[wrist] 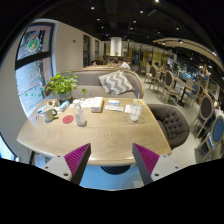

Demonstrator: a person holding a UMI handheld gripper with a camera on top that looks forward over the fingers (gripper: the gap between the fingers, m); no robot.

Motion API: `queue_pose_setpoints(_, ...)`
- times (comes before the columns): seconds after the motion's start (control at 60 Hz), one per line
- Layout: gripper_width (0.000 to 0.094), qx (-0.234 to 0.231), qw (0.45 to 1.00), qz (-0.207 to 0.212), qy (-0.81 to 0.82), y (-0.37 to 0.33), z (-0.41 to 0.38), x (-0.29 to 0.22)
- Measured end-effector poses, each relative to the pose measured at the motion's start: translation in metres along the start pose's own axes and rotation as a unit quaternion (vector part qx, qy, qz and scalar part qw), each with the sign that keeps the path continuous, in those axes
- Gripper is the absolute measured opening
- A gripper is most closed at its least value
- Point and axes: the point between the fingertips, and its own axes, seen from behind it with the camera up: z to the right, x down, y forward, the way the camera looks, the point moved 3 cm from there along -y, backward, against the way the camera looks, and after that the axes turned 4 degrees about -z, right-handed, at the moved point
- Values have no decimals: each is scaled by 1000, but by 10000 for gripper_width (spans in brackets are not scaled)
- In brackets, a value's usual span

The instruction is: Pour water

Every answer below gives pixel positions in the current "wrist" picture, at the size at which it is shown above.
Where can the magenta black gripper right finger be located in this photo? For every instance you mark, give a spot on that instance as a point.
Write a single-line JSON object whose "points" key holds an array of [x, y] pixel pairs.
{"points": [[146, 161]]}

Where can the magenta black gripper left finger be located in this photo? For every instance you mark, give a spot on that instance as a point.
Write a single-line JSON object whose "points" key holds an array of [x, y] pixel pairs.
{"points": [[77, 161]]}

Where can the clear glass water bottle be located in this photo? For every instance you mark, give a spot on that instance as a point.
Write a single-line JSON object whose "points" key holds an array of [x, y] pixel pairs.
{"points": [[79, 114]]}

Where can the red round coaster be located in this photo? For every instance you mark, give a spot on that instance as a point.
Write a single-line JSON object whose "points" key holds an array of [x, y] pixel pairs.
{"points": [[67, 119]]}

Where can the dark tufted armchair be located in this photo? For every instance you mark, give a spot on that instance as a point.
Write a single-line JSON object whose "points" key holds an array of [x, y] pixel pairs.
{"points": [[172, 123]]}

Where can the white ceramic mug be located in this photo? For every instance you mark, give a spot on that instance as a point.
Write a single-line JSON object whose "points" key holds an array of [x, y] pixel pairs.
{"points": [[49, 113]]}

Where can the tall clear drinking glass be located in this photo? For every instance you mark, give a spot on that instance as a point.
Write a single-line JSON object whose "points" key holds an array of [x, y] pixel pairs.
{"points": [[135, 111]]}

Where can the blue tissue packet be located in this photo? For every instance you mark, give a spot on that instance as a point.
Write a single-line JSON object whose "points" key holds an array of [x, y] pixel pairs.
{"points": [[64, 106]]}

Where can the white tissue box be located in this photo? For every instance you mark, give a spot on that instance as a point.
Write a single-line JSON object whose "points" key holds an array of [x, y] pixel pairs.
{"points": [[97, 105]]}

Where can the white leaflet on table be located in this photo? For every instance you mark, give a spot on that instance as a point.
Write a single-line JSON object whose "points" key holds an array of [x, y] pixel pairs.
{"points": [[114, 108]]}

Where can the wooden chair blue seat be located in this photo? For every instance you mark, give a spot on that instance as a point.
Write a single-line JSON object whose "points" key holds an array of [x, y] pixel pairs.
{"points": [[214, 137]]}

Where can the green potted plant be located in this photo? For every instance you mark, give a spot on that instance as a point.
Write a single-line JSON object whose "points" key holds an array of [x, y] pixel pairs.
{"points": [[62, 84]]}

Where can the grey upholstered sofa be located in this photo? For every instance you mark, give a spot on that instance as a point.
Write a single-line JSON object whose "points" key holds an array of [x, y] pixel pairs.
{"points": [[89, 83]]}

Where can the wooden chair grey back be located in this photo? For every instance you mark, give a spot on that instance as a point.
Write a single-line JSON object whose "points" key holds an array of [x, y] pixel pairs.
{"points": [[204, 114]]}

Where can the grey chevron cushion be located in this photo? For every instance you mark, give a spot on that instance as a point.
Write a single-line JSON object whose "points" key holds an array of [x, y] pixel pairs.
{"points": [[115, 83]]}

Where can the person in white shirt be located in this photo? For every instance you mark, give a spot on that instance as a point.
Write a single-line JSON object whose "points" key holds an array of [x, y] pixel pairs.
{"points": [[123, 64]]}

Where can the white round pillar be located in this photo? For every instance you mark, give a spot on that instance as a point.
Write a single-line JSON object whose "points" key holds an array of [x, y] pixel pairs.
{"points": [[116, 46]]}

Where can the wall poster with food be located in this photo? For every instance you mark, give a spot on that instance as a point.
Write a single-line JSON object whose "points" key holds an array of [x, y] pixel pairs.
{"points": [[36, 39]]}

